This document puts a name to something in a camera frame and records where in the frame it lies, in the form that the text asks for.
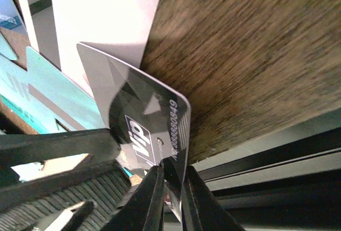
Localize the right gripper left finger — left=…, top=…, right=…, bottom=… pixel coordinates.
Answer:
left=102, top=166, right=165, bottom=230

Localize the teal magnetic stripe card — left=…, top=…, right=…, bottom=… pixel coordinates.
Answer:
left=1, top=46, right=105, bottom=133

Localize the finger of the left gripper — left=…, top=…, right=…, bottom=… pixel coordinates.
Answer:
left=1, top=129, right=120, bottom=167
left=1, top=165, right=131, bottom=230

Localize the black aluminium frame rail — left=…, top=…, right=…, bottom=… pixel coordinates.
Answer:
left=195, top=110, right=340, bottom=230

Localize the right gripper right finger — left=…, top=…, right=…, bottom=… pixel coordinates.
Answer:
left=181, top=166, right=244, bottom=230

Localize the white magnetic stripe card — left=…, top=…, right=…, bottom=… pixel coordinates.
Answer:
left=19, top=0, right=159, bottom=92

